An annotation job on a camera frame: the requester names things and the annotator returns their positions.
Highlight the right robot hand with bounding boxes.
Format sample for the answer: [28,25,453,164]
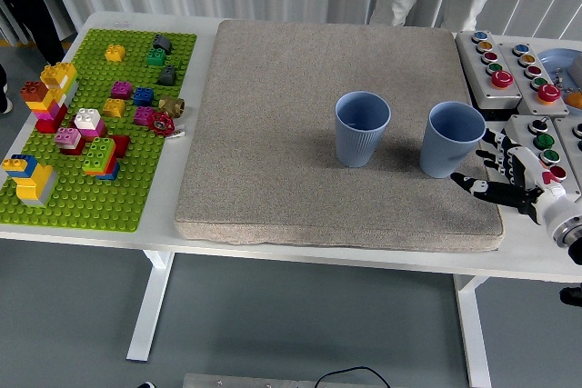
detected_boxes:
[449,127,575,235]

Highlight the blue ribbed cup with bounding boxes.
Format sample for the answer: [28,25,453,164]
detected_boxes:
[335,90,392,169]
[418,101,487,180]

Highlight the grey four-button box black base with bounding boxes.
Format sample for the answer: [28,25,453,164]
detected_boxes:
[503,114,582,204]

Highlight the grey button box black knobs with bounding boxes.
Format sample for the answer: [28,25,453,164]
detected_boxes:
[550,115,582,201]

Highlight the white table leg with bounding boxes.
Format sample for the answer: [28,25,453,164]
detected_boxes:
[453,273,493,388]
[125,249,176,363]

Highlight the grey five-button control box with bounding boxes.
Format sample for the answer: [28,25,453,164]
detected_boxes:
[455,30,523,122]
[497,41,571,117]

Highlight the green studded baseplate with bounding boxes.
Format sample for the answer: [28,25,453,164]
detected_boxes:
[0,27,198,234]

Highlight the yellow blue grey brick stack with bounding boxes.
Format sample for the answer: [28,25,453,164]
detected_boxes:
[0,154,59,209]

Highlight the green orange blue brick stack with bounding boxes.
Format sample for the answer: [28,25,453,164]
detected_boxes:
[82,136,121,182]

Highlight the red building brick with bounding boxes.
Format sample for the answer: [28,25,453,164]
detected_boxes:
[108,134,132,160]

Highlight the pink dark red brick stack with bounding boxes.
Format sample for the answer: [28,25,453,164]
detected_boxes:
[54,126,87,156]

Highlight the brass valve red handwheel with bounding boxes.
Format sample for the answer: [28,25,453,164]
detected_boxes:
[145,95,186,138]

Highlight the magenta building brick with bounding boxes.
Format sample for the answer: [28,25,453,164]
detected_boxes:
[110,80,134,101]
[133,105,156,127]

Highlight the white pink brick stack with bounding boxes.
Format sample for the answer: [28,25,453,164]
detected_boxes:
[72,107,108,142]

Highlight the grey-brown padded mat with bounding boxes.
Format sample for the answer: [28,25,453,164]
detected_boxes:
[174,19,506,254]

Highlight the yellow building brick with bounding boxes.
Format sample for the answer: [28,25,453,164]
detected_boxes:
[102,97,127,119]
[104,44,127,64]

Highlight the blue building brick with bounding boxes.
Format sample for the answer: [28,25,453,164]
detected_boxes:
[132,87,156,107]

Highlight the grey sloped brick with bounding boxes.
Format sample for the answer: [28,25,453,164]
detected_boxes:
[156,65,178,87]

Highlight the brown yellow red brick tower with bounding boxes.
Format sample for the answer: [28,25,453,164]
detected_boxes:
[19,80,69,134]

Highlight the yellow white brick tower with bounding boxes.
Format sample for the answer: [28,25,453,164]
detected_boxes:
[39,62,79,107]

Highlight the black cable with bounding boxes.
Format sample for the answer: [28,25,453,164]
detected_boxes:
[315,365,391,388]

